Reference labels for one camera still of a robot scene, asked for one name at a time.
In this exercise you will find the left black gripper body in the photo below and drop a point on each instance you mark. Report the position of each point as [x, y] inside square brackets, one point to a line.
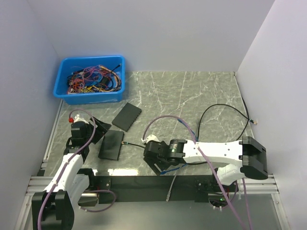
[90, 131]

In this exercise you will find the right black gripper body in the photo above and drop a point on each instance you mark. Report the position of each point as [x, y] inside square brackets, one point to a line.
[162, 159]

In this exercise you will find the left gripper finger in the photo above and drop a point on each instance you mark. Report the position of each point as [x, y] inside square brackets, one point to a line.
[98, 136]
[100, 126]

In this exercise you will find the black network switch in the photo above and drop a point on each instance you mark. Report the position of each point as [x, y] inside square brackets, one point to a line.
[126, 117]
[111, 145]

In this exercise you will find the black ethernet cable short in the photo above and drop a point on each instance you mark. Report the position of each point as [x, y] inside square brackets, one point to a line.
[132, 144]

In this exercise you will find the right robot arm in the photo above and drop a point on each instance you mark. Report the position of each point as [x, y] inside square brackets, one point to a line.
[242, 158]

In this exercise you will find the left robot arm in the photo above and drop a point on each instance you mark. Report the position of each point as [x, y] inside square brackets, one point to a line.
[53, 208]

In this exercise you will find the blue plastic bin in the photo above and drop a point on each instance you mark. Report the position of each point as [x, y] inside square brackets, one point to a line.
[90, 80]

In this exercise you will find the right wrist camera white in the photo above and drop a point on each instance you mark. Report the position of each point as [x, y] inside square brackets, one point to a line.
[150, 138]

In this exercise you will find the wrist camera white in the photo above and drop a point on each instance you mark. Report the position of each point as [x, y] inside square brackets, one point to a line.
[150, 138]
[77, 118]

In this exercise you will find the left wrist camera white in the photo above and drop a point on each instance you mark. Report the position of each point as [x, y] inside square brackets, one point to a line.
[77, 118]

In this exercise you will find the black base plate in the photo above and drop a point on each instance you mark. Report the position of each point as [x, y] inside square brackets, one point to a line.
[197, 188]

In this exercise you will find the aluminium rail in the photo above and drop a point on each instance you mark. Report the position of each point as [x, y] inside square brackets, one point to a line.
[269, 186]

